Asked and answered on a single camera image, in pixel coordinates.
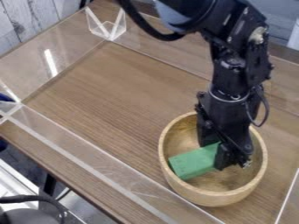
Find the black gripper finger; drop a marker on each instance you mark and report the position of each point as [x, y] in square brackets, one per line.
[207, 135]
[226, 157]

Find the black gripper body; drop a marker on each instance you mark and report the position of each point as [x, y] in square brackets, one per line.
[227, 112]

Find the green rectangular block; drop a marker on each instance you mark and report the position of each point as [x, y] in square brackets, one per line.
[194, 163]

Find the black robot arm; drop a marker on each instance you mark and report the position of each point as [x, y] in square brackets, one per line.
[234, 27]

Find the brown wooden bowl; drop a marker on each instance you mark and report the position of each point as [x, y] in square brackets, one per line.
[219, 188]

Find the black table leg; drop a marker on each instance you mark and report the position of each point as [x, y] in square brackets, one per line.
[50, 185]

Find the clear acrylic front barrier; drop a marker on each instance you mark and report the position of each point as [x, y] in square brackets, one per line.
[126, 181]

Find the clear acrylic corner bracket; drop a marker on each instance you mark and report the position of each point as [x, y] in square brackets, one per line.
[107, 30]

